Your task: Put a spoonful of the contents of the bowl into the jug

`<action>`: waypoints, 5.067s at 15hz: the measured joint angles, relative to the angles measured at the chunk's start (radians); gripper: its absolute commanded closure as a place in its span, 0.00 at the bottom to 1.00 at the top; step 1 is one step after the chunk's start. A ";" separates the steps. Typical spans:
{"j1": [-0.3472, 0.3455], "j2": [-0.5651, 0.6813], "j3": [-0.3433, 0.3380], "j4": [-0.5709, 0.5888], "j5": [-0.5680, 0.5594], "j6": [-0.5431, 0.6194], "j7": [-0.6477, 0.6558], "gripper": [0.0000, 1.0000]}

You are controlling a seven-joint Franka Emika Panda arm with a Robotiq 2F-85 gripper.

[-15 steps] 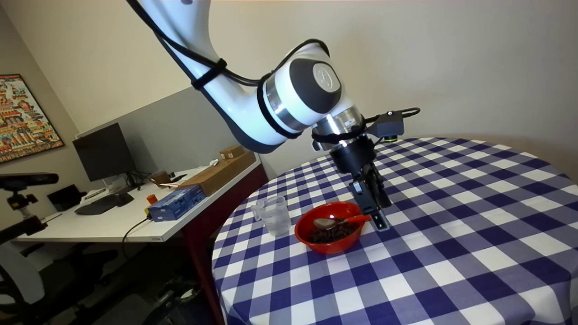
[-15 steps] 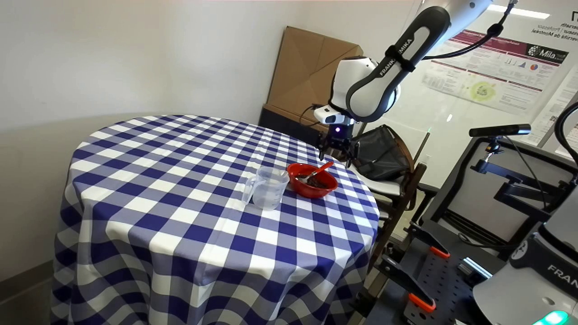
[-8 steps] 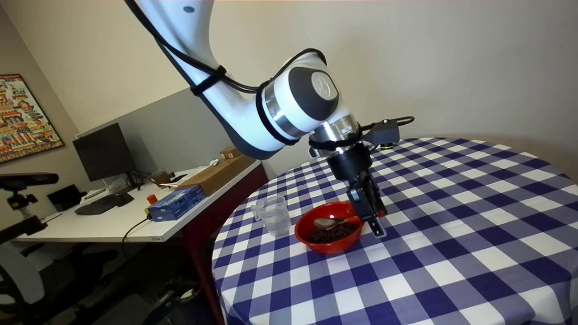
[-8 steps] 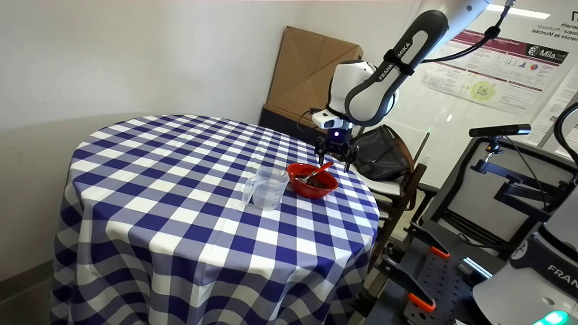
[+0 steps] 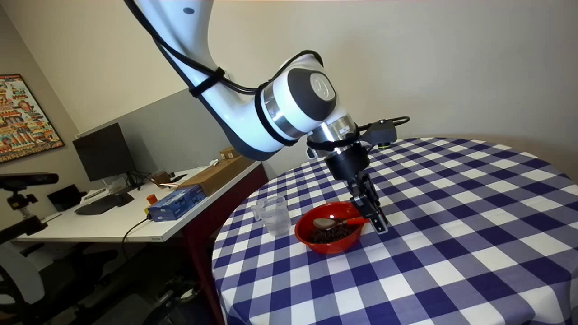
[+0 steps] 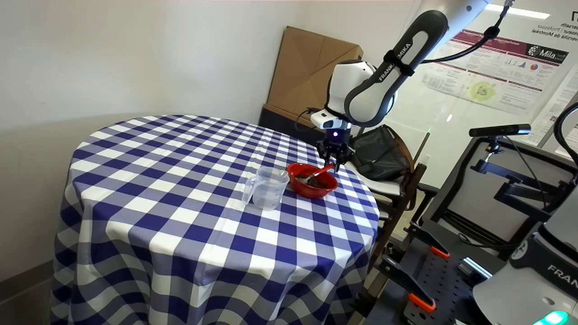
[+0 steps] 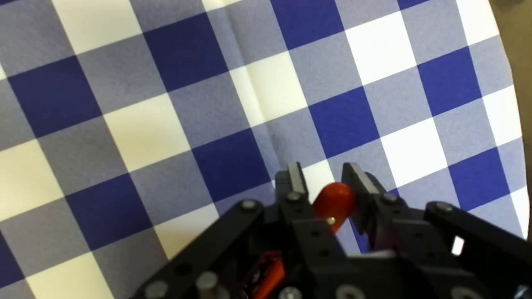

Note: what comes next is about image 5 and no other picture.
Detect small black desk device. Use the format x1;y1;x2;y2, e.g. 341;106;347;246
47;185;85;214

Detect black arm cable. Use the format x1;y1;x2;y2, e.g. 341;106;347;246
123;0;327;98

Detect grey desk partition panel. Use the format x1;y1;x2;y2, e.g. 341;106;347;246
78;89;262;183

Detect black computer monitor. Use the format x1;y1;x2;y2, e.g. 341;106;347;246
72;122;141;196

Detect black camera on stand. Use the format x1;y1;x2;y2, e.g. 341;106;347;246
0;172;61;214

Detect blue box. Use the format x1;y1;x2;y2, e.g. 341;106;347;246
146;187;208;223

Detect black desk cable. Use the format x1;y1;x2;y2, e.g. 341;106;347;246
121;216;152;246

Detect dark brown bowl contents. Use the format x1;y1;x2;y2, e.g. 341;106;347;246
307;221;361;246

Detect white desk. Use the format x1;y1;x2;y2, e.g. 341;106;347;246
16;160;262;246

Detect framed colourful wall picture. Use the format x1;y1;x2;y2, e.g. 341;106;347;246
0;73;67;167

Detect blue white checked tablecloth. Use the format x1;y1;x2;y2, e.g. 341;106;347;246
209;136;578;325

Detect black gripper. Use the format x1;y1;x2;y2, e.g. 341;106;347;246
323;142;390;237

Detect black keyboard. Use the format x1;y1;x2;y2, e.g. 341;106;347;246
74;192;135;217

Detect clear glass cup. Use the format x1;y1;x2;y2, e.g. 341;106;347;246
251;192;292;237

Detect dark red desk cabinet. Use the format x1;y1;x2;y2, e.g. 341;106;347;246
179;165;271;310

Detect red plastic bowl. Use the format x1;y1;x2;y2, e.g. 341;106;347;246
292;201;368;257

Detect black grey office chair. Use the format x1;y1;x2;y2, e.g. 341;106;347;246
0;216;123;325

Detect long brown cardboard box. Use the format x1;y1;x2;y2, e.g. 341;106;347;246
179;149;258;198

